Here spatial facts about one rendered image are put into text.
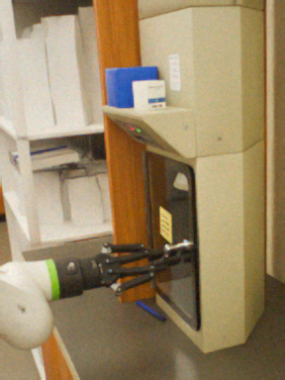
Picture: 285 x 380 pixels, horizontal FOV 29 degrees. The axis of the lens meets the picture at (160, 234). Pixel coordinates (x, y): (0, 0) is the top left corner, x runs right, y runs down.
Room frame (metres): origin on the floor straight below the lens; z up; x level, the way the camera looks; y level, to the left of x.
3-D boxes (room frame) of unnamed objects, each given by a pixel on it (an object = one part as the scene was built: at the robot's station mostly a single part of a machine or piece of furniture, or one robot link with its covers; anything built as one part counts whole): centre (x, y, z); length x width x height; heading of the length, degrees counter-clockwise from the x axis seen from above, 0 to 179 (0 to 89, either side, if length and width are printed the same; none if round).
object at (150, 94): (1.25, 0.01, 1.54); 0.05 x 0.05 x 0.06; 38
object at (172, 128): (1.30, 0.02, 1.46); 0.32 x 0.11 x 0.10; 20
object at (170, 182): (1.31, -0.02, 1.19); 0.30 x 0.01 x 0.40; 20
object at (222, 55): (1.36, -0.15, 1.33); 0.32 x 0.25 x 0.77; 20
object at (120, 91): (1.36, 0.05, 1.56); 0.10 x 0.10 x 0.09; 20
